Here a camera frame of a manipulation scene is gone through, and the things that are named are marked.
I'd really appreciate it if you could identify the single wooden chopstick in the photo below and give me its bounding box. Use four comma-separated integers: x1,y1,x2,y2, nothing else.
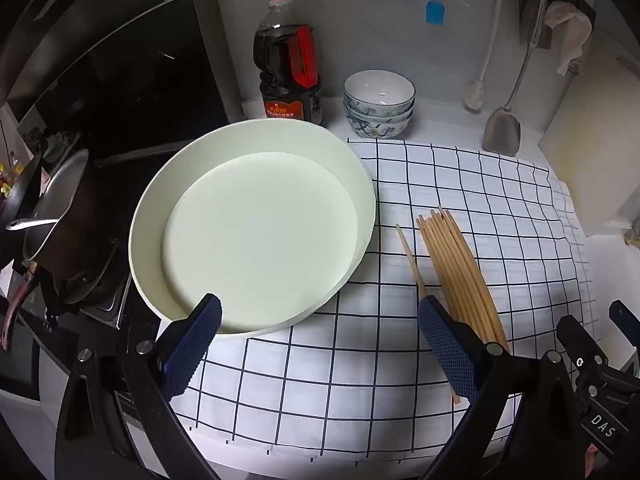
396,224,461,405

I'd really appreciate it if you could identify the dark soy sauce bottle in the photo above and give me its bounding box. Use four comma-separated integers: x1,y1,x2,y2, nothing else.
251,0,324,127

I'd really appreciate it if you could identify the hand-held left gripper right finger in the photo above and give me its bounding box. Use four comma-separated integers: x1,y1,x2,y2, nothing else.
417,295,588,480

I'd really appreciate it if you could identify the steel cooking spatula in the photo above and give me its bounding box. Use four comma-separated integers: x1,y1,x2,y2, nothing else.
482,0,548,157

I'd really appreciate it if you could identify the pile of wooden chopsticks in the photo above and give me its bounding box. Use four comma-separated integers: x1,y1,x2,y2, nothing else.
416,205,511,353

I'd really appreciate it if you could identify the white cutting board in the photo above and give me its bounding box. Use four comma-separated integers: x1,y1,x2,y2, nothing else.
537,35,640,238

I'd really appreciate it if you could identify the pink hanging rag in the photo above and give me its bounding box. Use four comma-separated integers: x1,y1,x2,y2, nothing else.
544,1,593,77

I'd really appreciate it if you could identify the white dish brush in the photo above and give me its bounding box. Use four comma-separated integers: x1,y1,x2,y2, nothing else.
462,0,506,112

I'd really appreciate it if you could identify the white round tray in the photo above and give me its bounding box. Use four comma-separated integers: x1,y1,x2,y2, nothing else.
128,118,377,336

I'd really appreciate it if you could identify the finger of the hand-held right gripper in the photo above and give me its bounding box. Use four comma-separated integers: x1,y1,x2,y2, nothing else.
608,299,640,350
556,314,609,377

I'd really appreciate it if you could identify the white black checkered cloth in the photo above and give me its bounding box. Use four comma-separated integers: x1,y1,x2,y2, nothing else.
160,137,603,461

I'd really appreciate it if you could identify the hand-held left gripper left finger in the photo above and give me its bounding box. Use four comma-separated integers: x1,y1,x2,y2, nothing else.
54,292,223,480

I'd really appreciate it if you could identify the gas stove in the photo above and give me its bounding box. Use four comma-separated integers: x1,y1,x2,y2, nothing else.
42,240,133,333

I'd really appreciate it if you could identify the steel range hood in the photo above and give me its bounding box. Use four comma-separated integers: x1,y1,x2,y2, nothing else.
0,0,226,161

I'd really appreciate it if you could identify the dark cooking pot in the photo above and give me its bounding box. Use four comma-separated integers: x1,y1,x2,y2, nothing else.
0,147,123,351

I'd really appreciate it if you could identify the steel ladle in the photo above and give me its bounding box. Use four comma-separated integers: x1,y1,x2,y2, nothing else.
6,217,60,232

